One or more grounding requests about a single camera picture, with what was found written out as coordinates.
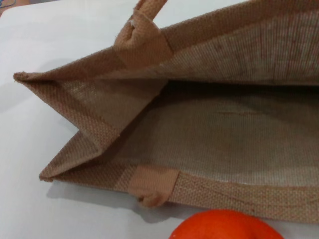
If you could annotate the orange toy fruit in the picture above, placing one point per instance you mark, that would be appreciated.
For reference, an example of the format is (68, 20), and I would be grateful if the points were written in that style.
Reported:
(224, 226)

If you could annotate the brown jute handbag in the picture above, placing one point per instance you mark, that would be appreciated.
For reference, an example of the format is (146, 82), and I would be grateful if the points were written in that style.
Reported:
(199, 129)

